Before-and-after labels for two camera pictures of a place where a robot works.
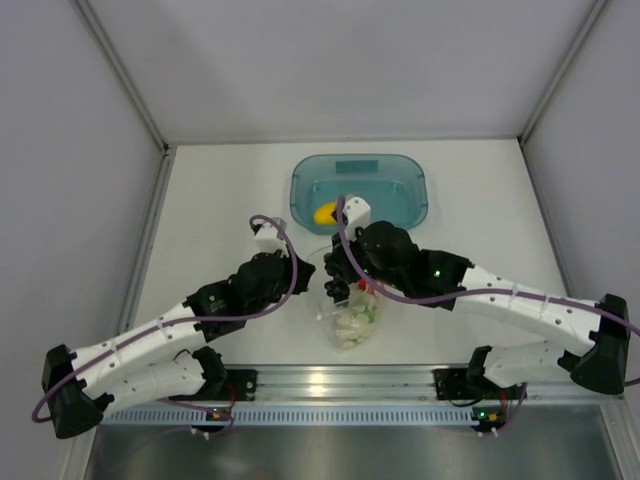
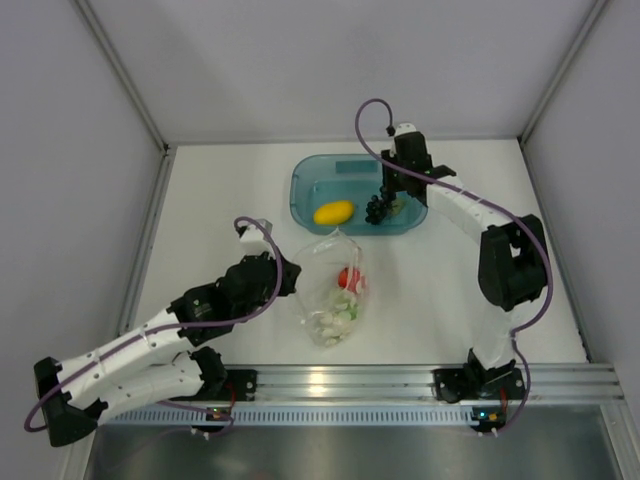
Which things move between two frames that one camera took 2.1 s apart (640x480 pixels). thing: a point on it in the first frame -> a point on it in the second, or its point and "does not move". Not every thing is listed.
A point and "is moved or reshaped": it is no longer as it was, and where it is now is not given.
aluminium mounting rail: (382, 386) does not move
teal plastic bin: (395, 187) does not move
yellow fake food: (322, 214) does not move
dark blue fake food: (337, 287) -> (378, 207)
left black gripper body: (282, 286) does not move
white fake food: (349, 331) -> (328, 328)
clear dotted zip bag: (350, 323) is moved or reshaped
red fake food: (363, 286) is moved or reshaped
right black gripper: (336, 249) -> (388, 181)
